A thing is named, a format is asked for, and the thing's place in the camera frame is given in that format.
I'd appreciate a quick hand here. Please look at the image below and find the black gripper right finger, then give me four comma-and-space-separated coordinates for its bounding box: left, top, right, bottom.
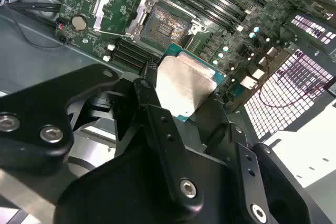
193, 94, 332, 224

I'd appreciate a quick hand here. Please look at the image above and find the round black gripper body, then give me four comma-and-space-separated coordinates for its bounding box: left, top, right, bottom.
54, 129, 250, 224

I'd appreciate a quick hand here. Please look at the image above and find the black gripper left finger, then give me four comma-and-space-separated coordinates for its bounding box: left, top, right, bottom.
0, 60, 205, 214

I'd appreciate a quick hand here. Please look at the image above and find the silver-topped CPU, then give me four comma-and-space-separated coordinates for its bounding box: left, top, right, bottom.
154, 42, 228, 124

